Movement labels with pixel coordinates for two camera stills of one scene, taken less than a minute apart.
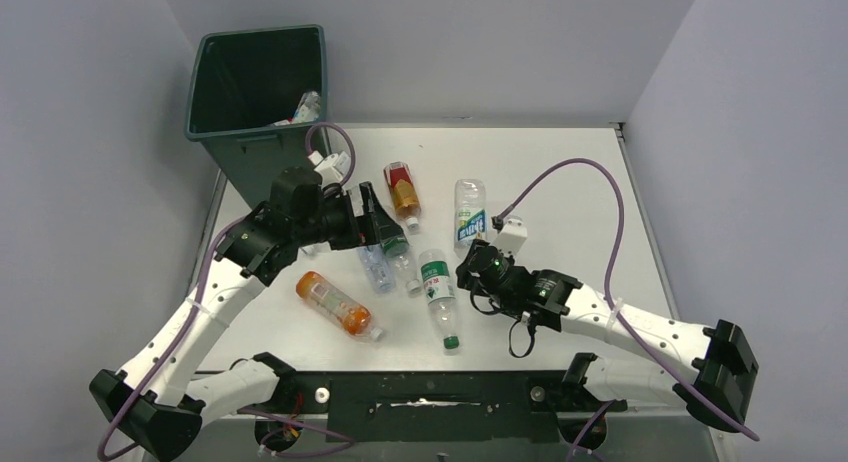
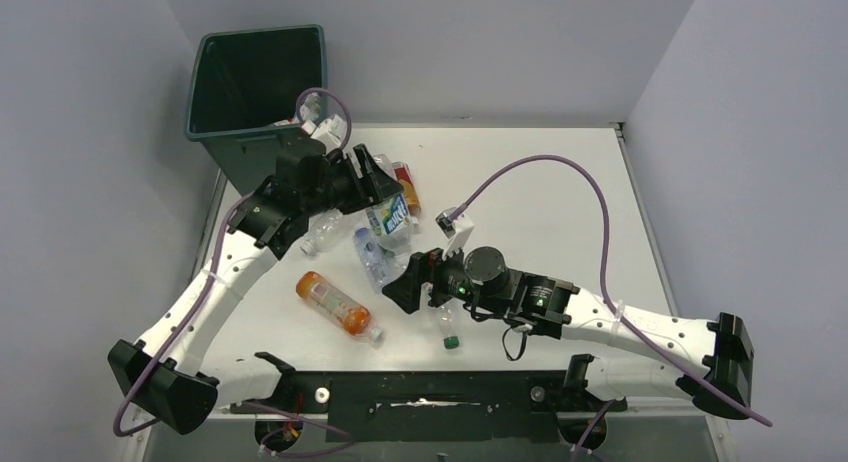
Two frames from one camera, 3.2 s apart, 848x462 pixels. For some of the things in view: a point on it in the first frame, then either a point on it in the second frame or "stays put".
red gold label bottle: x=403 y=192 stays put
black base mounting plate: x=441 y=406 stays put
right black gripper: x=469 y=282 to x=406 y=290
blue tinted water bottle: x=378 y=268 stays put
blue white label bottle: x=470 y=213 to x=390 y=220
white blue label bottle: x=308 y=110 stays put
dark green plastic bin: x=253 y=96 stays put
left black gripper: x=370 y=228 to x=372 y=187
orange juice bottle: x=354 y=317 stays put
